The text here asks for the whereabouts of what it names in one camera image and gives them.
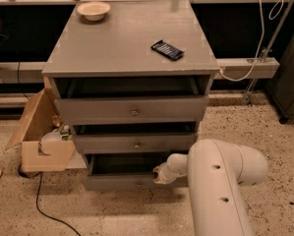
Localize white bowl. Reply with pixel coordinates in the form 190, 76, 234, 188
77, 1, 110, 22

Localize green white items in box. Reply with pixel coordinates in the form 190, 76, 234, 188
41, 125, 72, 142

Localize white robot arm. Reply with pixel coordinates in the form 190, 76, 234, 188
153, 139, 268, 236

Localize grey middle drawer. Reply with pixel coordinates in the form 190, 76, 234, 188
74, 134, 198, 154

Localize grey drawer cabinet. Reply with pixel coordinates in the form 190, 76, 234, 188
41, 0, 221, 159

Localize grey drawer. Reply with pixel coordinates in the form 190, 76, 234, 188
55, 96, 208, 125
84, 151, 188, 191
74, 134, 198, 154

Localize open cardboard box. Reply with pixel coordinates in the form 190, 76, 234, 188
6, 78, 76, 172

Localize black floor cable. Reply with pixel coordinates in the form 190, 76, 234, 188
18, 163, 82, 236

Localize grey top drawer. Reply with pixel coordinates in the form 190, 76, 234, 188
55, 96, 208, 125

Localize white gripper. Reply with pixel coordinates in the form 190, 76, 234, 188
153, 153, 188, 185

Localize dark blue snack packet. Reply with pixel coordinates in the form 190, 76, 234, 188
150, 40, 184, 61

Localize dark grey side cabinet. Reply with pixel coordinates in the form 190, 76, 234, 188
267, 34, 294, 124

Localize grey bottom drawer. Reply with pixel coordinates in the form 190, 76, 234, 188
84, 151, 188, 191

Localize metal stand pole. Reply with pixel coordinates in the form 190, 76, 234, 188
244, 0, 294, 106

